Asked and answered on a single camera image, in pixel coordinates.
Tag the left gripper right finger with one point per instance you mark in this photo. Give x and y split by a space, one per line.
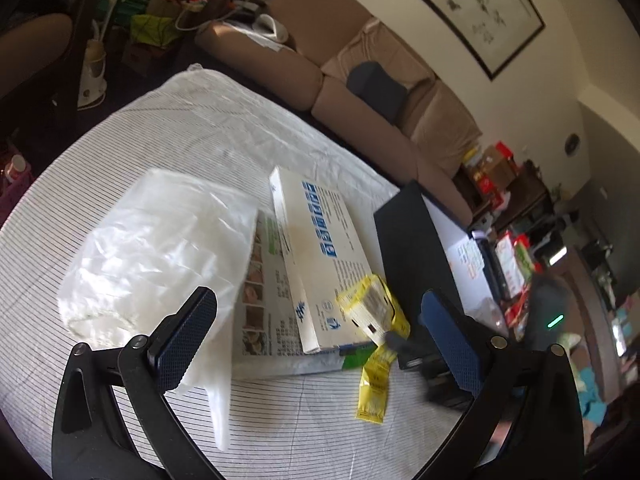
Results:
524 420

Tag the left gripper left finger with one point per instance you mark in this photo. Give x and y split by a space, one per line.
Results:
90 439

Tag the yellow sachet strip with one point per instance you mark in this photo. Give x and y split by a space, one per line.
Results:
375 375

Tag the small yellow white carton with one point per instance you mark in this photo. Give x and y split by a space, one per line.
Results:
372 308

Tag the red snack bag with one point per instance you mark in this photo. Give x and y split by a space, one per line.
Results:
517 268

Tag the black remote control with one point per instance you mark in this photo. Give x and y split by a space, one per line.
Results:
492 264

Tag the black storage box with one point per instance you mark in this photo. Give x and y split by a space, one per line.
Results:
424 248

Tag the printed brochure sheet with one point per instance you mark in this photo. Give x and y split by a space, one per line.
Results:
266 341

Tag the white plastic bag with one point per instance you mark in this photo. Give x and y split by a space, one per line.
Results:
168 235

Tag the white blue flat box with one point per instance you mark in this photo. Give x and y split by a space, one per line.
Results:
323 257

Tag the dark lumbar cushion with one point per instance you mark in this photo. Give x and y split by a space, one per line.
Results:
370 82

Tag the brown square pillow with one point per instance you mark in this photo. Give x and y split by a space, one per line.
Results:
375 42

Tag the brown sofa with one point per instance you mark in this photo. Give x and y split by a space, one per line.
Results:
431 135

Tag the framed wall painting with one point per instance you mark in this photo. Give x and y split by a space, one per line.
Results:
494 31

